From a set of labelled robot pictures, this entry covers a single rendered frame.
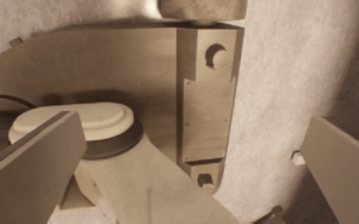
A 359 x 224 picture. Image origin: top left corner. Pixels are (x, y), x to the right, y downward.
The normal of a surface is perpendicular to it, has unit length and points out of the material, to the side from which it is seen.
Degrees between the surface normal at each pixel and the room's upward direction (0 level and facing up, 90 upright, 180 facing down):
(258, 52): 0
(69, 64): 0
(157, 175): 90
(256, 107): 0
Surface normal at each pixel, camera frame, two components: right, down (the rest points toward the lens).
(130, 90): 0.17, 0.47
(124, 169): 0.00, -0.88
